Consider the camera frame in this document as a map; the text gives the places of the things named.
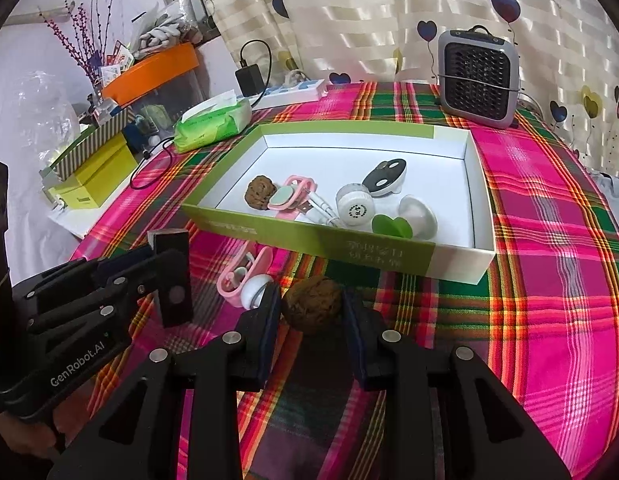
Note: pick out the white round brush head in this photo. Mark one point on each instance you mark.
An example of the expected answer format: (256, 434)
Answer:
(354, 205)

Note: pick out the white power strip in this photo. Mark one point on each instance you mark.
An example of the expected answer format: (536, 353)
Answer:
(294, 91)

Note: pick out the brown walnut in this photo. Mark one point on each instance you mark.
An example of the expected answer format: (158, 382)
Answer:
(312, 305)
(259, 191)

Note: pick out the beige heart print curtain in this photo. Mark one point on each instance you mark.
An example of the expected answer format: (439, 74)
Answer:
(379, 20)

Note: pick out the orange plastic bin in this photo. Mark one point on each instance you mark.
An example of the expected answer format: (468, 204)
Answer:
(154, 70)

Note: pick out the grey portable heater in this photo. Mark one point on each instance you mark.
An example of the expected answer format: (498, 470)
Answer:
(477, 77)

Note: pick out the green tissue pack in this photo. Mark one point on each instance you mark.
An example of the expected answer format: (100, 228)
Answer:
(214, 125)

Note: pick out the pink attachment with grey pad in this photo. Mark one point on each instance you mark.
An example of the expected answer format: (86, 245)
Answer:
(284, 196)

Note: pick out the white and green massager head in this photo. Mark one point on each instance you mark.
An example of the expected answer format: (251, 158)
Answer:
(414, 215)

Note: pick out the black and grey massager device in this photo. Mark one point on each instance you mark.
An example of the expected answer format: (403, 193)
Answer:
(384, 175)

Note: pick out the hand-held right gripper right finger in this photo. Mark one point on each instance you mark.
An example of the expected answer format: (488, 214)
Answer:
(357, 340)

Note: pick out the person's left hand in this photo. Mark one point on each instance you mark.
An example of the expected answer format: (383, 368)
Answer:
(19, 435)

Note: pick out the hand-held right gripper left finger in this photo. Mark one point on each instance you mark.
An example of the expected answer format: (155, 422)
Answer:
(267, 340)

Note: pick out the grey cloth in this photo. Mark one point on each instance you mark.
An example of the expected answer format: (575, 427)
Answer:
(612, 200)

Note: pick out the purple decorative branches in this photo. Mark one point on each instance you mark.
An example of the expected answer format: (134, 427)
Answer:
(84, 35)

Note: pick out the yellow box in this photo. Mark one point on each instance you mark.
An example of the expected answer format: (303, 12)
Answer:
(99, 175)

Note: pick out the pink attachment with white knob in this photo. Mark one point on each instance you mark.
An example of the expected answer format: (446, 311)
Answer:
(229, 285)

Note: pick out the white board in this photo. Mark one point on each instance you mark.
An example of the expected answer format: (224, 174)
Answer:
(69, 222)

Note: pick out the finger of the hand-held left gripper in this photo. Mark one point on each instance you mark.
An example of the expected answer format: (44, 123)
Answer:
(64, 277)
(174, 290)

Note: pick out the white gloves pile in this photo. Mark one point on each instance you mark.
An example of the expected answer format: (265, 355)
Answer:
(157, 35)

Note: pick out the green and white cardboard box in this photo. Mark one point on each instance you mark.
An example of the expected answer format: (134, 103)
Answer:
(439, 185)

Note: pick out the clear plastic bag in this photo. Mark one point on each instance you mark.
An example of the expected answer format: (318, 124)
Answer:
(44, 105)

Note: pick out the black charger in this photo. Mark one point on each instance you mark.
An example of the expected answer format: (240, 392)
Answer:
(249, 80)

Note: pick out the striped box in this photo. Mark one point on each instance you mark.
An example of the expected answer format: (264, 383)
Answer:
(94, 142)

